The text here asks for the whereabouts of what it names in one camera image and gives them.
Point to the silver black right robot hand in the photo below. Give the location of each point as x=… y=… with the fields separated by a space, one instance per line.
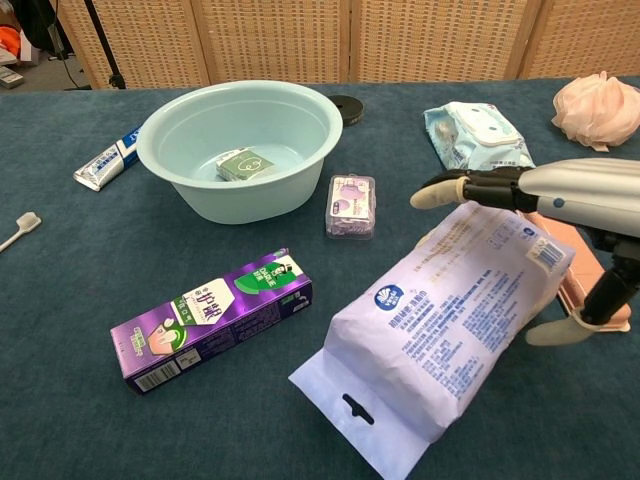
x=590 y=195

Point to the large lavender tissue pack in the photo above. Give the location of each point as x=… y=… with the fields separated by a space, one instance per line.
x=440 y=320

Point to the green soap bar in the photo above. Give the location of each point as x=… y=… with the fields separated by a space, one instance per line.
x=245 y=166

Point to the purple toothpaste box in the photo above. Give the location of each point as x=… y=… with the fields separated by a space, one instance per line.
x=210 y=320

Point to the light blue plastic basin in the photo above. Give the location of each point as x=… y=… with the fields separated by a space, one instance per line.
x=200 y=130

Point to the white blue toothpaste tube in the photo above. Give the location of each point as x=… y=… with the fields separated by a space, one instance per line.
x=102 y=165

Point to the pink toothbrush case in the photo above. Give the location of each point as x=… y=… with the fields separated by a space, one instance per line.
x=580 y=250

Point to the pink bath loofah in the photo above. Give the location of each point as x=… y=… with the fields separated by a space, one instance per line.
x=595 y=110

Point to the blue wet wipes pack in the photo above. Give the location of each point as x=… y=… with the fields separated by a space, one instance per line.
x=475 y=135

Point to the clear purple floss pick box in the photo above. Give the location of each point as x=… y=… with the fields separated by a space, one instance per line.
x=350 y=205

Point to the black round disc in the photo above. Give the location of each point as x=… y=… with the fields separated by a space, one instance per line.
x=350 y=107

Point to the woven wooden folding screen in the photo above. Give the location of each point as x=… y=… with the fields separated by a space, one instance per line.
x=280 y=40

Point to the teal table cloth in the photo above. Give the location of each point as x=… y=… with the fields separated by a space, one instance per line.
x=225 y=440

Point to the black tripod stand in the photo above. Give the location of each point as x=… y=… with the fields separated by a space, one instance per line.
x=102 y=35

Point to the white toothbrush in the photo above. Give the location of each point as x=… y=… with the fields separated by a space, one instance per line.
x=27 y=221

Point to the white cardboard box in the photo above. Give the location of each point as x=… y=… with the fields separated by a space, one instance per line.
x=31 y=47

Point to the orange item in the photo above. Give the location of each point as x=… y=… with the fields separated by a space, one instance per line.
x=7 y=40

